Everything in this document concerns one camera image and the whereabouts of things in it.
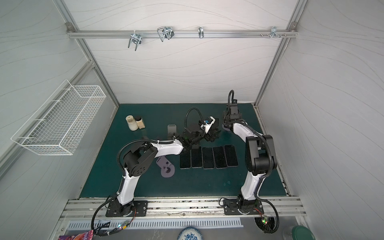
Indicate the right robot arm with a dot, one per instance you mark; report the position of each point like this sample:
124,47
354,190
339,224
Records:
259,158

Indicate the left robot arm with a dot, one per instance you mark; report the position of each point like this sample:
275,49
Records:
136,157

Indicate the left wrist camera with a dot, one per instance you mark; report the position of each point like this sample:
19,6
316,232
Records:
206,125

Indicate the blue white plate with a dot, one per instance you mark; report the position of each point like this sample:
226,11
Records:
190,233

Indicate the green round lid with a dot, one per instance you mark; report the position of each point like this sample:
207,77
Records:
302,233

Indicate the purple round stand front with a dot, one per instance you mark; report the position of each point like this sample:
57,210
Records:
167,168

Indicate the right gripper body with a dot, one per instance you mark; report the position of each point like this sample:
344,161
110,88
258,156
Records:
233,109

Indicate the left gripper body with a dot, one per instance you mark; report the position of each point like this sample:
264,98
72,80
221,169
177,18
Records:
200,136

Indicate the black rectangular phone stand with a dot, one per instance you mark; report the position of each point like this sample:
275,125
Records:
214,123

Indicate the white wire basket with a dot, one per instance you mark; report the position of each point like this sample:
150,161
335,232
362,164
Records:
57,127

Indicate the metal top crossbar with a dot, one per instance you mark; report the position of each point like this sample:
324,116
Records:
167,33

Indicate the phone with light green frame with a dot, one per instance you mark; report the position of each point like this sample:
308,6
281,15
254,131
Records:
185,159

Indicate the cream plastic bottle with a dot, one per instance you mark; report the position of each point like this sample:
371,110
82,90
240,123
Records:
132,124

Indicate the phone with cracked screen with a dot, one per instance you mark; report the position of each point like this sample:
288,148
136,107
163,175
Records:
220,157

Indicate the pink patterned bag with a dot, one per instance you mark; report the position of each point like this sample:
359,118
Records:
83,236

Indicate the phone with dark frame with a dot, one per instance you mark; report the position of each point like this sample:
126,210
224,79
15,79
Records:
196,157

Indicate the phone with purple frame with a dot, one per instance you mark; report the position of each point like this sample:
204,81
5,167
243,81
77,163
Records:
231,156

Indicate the grey round stand back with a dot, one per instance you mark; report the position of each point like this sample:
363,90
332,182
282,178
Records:
172,131

